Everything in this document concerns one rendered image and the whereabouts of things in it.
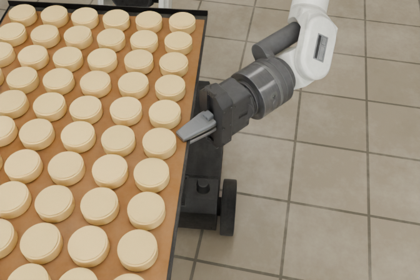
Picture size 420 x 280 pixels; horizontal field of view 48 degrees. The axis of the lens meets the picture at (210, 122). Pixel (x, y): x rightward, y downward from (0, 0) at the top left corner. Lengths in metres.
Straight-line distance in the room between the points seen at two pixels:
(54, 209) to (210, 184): 1.00
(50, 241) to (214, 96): 0.30
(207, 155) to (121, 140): 1.04
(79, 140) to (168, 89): 0.16
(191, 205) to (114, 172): 0.93
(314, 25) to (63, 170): 0.46
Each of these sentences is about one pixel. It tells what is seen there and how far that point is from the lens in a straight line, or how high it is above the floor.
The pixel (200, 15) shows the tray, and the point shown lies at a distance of 0.94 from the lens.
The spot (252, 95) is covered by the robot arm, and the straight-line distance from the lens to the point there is 0.75.
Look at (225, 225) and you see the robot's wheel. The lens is 1.61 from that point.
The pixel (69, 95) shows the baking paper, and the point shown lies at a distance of 0.81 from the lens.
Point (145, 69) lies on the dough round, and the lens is 0.81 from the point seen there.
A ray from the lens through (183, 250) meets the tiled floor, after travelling 1.72.
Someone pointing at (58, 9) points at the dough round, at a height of 1.02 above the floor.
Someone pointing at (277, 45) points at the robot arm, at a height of 1.05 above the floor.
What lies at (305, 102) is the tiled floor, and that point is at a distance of 2.17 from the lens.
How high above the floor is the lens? 1.56
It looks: 50 degrees down
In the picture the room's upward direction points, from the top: straight up
